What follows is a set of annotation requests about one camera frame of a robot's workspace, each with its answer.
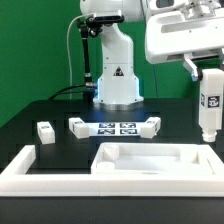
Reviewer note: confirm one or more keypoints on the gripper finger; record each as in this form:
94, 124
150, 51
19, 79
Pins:
195, 72

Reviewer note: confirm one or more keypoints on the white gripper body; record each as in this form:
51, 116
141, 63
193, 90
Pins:
169, 36

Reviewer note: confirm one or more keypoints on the white desk top panel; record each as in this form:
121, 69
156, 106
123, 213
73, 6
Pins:
152, 158

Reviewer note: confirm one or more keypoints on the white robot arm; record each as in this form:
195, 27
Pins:
118, 87

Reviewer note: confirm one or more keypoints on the marker tag sheet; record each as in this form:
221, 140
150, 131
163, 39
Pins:
115, 128

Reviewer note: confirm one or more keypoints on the white U-shaped fence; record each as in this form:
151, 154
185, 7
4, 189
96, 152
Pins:
15, 180

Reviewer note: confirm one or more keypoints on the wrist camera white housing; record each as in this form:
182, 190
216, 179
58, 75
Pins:
191, 9

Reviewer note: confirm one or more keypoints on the black camera on mount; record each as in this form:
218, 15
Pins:
106, 17

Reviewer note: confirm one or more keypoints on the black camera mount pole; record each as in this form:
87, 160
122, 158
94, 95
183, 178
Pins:
90, 87

